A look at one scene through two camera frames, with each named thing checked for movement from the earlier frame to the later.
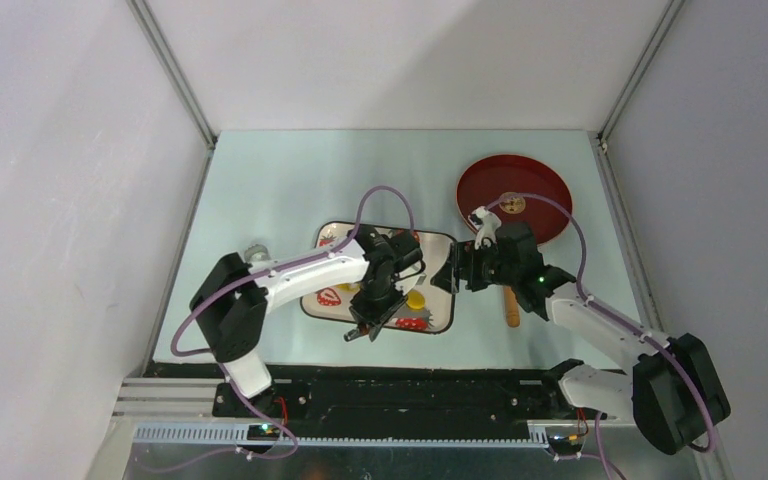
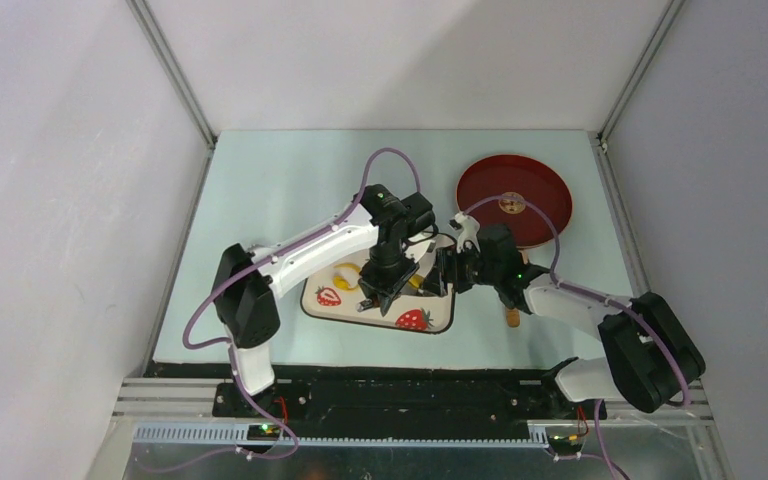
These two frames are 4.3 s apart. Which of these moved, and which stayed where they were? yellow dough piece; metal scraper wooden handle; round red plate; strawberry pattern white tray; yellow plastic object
Moved: metal scraper wooden handle; yellow dough piece
Stayed: yellow plastic object; strawberry pattern white tray; round red plate
